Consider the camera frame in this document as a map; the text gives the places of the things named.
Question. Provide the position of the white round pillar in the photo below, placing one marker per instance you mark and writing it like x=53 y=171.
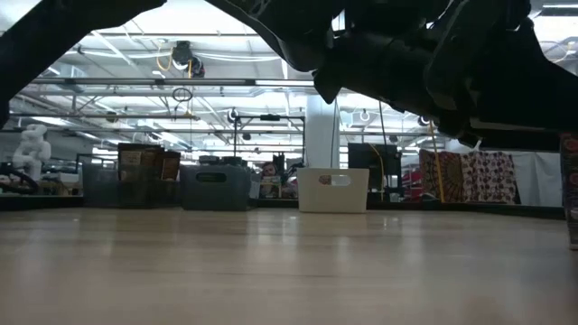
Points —
x=321 y=135

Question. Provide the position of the plain white sheet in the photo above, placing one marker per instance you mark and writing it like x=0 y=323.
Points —
x=537 y=180

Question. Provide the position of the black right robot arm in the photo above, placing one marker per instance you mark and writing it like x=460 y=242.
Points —
x=519 y=104

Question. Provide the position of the colourful cardboard box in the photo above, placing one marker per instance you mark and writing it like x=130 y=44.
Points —
x=271 y=187

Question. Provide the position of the long ceiling light strip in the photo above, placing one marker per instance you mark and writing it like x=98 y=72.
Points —
x=284 y=83

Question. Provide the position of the grey plastic storage bin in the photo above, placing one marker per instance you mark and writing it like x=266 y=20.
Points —
x=101 y=189
x=217 y=196

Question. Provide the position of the black computer monitor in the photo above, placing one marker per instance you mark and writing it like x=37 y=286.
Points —
x=375 y=158

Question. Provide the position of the dark red mandala tapestry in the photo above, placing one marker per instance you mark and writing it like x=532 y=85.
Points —
x=444 y=176

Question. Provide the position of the white plastic storage bin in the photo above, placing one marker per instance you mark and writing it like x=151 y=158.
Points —
x=334 y=198

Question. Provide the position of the person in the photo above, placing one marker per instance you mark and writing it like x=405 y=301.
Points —
x=269 y=169

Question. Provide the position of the black metal gantry frame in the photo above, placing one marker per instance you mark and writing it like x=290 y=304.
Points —
x=269 y=117

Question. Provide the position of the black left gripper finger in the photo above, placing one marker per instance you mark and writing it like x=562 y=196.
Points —
x=327 y=88

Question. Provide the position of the white red floral cloth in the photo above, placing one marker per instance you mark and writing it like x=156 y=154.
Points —
x=492 y=178

